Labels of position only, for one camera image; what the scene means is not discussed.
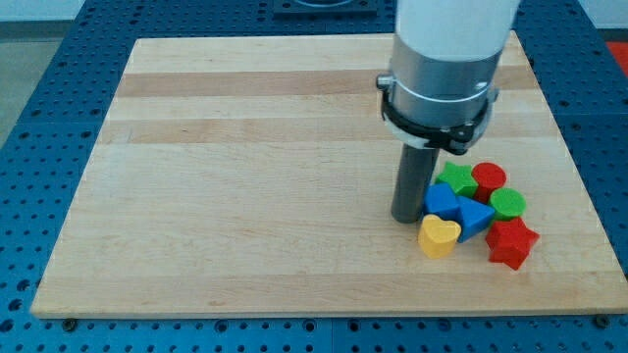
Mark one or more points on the red cylinder block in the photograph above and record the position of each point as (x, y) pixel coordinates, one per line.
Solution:
(489, 177)

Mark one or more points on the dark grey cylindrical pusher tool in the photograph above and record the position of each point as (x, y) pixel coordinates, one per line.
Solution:
(414, 174)

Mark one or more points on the blue triangle block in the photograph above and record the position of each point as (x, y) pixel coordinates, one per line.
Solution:
(473, 217)

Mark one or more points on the red star block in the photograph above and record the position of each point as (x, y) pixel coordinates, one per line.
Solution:
(511, 242)

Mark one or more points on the green cylinder block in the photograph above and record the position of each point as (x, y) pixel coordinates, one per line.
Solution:
(508, 204)

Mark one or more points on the green star block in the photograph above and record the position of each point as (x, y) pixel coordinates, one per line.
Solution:
(459, 178)

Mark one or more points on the light wooden board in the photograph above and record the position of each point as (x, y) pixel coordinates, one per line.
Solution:
(253, 177)

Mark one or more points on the yellow heart block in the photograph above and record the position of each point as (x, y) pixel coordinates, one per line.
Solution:
(437, 237)

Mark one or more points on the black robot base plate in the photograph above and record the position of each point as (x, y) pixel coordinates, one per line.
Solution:
(285, 8)

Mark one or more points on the blue hexagon block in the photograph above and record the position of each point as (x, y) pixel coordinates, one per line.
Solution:
(440, 200)

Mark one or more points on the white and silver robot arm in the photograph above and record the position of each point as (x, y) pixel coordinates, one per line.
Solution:
(438, 93)

